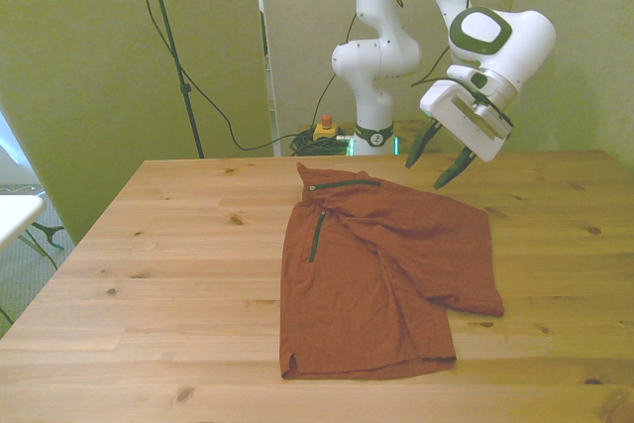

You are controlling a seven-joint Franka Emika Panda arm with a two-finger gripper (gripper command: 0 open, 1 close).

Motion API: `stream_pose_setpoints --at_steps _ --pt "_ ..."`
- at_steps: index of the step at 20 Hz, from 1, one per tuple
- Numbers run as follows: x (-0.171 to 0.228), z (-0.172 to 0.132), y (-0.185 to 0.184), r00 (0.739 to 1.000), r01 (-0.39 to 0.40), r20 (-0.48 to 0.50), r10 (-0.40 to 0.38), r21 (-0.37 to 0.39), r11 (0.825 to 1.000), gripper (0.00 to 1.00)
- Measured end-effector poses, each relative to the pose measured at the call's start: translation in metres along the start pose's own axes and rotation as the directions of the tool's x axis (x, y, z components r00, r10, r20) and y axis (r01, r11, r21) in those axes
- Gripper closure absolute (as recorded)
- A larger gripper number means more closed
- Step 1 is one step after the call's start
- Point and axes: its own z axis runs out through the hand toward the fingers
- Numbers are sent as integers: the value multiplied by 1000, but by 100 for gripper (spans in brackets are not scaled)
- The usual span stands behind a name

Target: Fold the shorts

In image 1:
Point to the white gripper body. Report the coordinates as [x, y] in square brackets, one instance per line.
[446, 106]

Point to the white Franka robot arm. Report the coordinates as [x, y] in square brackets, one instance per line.
[376, 56]

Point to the yellow emergency stop button box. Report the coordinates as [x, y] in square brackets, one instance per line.
[324, 132]

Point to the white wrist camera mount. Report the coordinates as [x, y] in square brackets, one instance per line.
[478, 80]

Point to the rust orange shorts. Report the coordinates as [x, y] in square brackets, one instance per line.
[366, 294]

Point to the black tripod stand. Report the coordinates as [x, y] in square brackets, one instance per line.
[186, 91]

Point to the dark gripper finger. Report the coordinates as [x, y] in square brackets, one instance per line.
[422, 144]
[455, 170]

